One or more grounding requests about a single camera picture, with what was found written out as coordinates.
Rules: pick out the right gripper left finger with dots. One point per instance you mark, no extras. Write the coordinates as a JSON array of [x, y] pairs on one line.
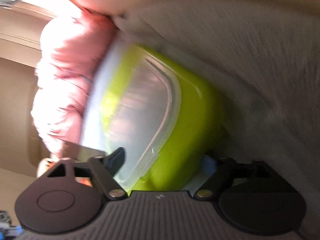
[[70, 195]]

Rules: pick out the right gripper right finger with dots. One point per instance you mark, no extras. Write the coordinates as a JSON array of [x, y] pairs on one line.
[[253, 197]]

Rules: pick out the clear plastic container lid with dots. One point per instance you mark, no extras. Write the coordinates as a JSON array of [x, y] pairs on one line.
[[134, 104]]

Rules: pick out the lime green plastic container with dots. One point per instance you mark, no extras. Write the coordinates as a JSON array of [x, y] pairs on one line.
[[198, 126]]

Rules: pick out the pink floral cloth bundle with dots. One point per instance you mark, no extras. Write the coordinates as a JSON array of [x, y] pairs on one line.
[[72, 47]]

